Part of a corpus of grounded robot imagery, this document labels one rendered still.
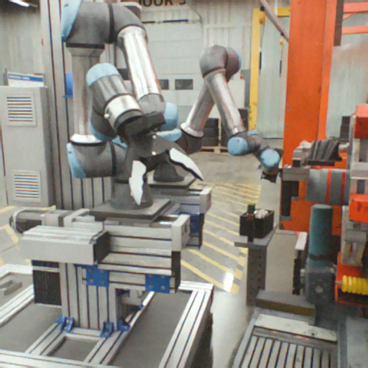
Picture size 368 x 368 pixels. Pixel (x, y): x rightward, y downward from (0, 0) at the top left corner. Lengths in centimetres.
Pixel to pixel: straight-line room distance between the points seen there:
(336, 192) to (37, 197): 115
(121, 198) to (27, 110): 53
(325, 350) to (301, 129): 104
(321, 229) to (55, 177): 111
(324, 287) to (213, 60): 114
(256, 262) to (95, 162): 135
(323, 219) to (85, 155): 101
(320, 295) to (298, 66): 109
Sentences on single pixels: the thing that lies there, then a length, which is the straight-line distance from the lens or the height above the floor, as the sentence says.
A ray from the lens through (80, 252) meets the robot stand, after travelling 134.
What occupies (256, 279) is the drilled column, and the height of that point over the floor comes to 17.
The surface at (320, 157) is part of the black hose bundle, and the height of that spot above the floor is 99.
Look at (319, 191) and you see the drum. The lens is 160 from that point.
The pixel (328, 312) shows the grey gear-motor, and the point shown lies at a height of 13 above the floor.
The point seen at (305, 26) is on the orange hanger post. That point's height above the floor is 152.
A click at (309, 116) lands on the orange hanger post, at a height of 111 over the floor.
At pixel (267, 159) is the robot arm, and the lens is 169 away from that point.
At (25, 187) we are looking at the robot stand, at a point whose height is 84.
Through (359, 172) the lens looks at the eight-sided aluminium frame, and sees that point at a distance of 138.
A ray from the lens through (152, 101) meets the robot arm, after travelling 105.
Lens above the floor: 116
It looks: 12 degrees down
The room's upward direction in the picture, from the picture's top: straight up
